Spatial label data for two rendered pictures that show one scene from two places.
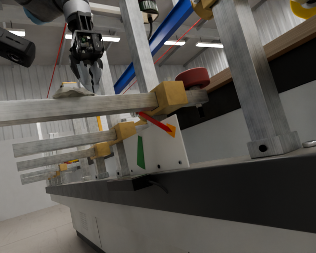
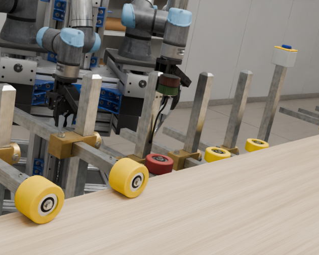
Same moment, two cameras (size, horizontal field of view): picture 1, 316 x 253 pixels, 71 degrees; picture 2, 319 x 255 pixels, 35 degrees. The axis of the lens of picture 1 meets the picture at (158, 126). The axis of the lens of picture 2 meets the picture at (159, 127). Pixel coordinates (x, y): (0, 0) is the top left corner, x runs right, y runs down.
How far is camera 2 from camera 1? 1.54 m
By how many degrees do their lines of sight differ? 74
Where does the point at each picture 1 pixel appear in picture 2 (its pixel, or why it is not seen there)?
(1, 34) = (71, 103)
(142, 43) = (145, 117)
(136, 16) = (149, 94)
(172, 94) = not seen: hidden behind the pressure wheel
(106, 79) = (196, 104)
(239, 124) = not seen: hidden behind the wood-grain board
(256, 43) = (72, 179)
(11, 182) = not seen: outside the picture
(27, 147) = (125, 134)
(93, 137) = (158, 150)
